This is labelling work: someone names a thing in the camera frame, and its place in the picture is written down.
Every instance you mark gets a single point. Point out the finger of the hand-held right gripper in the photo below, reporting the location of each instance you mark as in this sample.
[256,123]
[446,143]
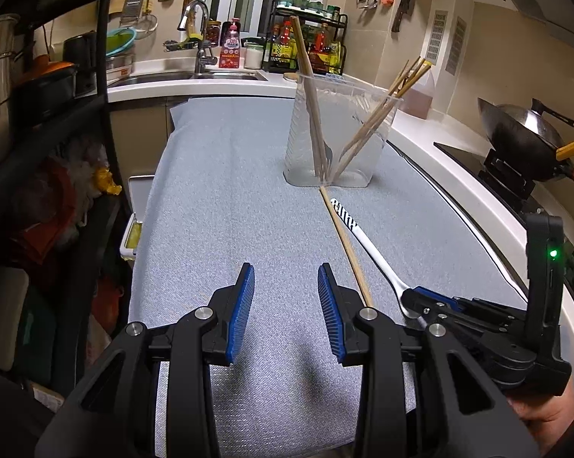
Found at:
[451,327]
[435,296]

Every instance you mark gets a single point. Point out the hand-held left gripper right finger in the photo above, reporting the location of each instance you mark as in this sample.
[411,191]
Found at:
[330,315]

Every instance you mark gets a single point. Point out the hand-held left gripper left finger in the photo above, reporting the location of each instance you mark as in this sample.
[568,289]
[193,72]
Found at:
[241,315]

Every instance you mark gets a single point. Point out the clear plastic container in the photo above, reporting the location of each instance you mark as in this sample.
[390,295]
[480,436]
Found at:
[353,105]

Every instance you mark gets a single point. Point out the person's right hand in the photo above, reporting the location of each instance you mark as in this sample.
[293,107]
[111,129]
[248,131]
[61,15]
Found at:
[549,412]

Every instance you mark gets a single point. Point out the grey woven mat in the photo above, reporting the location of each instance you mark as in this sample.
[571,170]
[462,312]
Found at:
[248,200]

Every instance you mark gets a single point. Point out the black wok stand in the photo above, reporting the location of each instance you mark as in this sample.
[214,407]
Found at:
[506,174]

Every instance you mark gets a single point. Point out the black cooktop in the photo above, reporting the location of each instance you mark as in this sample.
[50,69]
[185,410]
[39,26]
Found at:
[463,162]

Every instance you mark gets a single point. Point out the white bin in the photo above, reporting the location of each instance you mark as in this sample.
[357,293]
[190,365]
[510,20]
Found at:
[134,219]

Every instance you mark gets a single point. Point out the dark steel wok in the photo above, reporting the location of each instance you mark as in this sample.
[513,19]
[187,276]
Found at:
[525,133]

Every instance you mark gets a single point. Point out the yellow toy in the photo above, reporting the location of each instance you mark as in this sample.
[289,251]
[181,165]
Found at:
[108,181]

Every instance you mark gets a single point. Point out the plastic oil jug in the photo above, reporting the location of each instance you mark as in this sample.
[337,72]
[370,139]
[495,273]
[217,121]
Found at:
[418,98]

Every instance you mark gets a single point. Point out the steel sink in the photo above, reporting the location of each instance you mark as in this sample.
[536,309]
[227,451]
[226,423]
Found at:
[182,76]

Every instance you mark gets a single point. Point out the white jar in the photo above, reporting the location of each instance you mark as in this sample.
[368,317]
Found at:
[254,57]

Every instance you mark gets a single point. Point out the red soap bottle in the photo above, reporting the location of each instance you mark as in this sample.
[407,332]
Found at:
[230,47]

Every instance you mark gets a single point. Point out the black spice rack with bottles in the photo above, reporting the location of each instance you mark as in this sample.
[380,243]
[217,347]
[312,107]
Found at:
[315,43]

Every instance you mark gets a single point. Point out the steel tray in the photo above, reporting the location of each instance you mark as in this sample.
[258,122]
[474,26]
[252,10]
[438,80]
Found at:
[119,64]

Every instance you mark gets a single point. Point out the chrome kitchen faucet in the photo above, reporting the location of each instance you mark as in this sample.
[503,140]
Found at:
[201,38]

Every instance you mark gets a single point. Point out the red sauce jar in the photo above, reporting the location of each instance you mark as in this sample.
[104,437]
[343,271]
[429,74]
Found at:
[213,32]

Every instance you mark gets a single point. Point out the hanging cleaver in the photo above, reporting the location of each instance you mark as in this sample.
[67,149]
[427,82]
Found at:
[404,7]

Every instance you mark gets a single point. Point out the black shelf rack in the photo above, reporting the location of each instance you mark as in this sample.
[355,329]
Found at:
[103,57]

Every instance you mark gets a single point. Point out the green colander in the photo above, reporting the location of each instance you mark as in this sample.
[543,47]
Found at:
[121,40]

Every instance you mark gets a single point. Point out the orange-lidded pot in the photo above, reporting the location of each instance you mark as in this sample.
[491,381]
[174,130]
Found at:
[48,86]

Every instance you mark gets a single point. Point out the black pot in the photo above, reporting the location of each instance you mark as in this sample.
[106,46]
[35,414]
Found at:
[80,62]

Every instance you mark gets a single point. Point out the metal grater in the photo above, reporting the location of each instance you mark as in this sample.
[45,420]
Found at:
[133,4]

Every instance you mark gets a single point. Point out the wall vent grille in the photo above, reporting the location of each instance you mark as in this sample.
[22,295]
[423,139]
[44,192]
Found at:
[456,47]
[438,38]

